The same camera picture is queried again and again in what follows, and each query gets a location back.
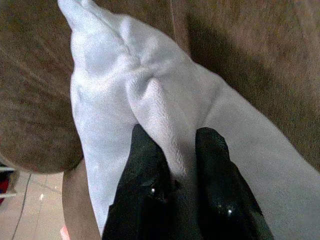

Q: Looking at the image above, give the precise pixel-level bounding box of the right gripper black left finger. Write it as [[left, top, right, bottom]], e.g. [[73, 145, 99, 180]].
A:
[[101, 123, 201, 240]]

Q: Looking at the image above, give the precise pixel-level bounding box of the white pillow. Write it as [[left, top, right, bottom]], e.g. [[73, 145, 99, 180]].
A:
[[56, 0, 320, 240]]

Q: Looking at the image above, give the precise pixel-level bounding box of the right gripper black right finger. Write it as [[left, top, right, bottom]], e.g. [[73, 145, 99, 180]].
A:
[[189, 126, 275, 240]]

